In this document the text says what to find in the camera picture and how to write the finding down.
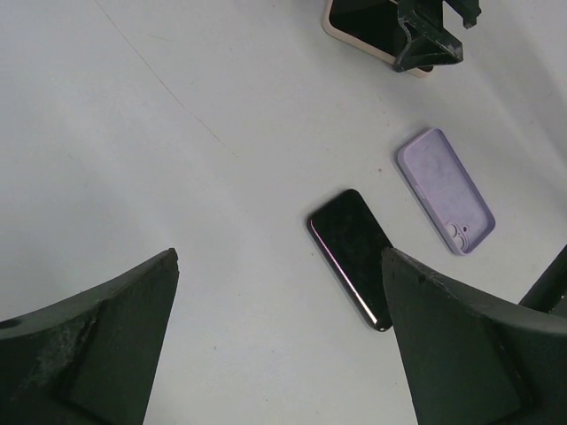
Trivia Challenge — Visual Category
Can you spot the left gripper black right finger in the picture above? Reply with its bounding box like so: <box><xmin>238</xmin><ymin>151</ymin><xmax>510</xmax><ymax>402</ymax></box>
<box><xmin>382</xmin><ymin>249</ymin><xmax>566</xmax><ymax>424</ymax></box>

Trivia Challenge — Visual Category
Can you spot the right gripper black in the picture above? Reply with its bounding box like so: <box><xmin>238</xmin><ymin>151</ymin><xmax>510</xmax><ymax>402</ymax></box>
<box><xmin>393</xmin><ymin>0</ymin><xmax>481</xmax><ymax>72</ymax></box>

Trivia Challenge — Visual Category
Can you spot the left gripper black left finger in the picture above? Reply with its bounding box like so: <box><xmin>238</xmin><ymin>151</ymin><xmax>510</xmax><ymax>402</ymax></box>
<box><xmin>1</xmin><ymin>249</ymin><xmax>179</xmax><ymax>424</ymax></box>

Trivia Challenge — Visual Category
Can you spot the lilac silicone phone case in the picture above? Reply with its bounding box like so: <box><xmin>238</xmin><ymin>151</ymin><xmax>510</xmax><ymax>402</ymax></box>
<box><xmin>395</xmin><ymin>128</ymin><xmax>495</xmax><ymax>256</ymax></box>

